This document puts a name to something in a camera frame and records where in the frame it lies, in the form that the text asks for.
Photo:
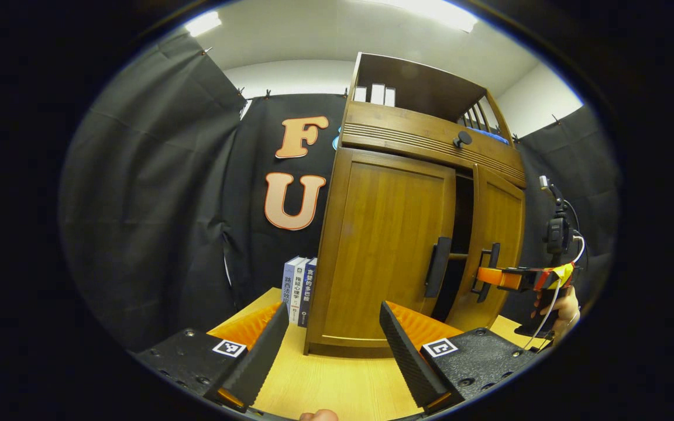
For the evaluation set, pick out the white spine book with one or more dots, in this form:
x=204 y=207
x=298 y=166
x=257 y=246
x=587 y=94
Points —
x=298 y=292

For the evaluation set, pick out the dark blue book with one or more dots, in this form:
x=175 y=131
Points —
x=309 y=292

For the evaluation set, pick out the wooden cabinet door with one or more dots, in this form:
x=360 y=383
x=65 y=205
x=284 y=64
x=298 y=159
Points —
x=384 y=245
x=501 y=234

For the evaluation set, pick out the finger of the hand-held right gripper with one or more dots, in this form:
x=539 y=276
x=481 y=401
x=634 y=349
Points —
x=498 y=278

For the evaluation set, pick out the wooden double-door shoe cabinet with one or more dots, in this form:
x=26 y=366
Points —
x=407 y=126

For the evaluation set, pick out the black round drawer knob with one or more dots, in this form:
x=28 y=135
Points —
x=461 y=139

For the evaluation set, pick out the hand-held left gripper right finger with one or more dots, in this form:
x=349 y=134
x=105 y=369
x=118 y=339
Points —
x=410 y=362

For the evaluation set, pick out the blue folded cloth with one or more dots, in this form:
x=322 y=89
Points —
x=492 y=136

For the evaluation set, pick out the light blue book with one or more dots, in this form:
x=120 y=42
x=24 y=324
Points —
x=288 y=280

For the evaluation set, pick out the ceiling light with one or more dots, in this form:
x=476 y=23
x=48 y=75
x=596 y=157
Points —
x=430 y=13
x=203 y=23

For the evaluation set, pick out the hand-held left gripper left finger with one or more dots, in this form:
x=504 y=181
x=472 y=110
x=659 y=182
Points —
x=255 y=368

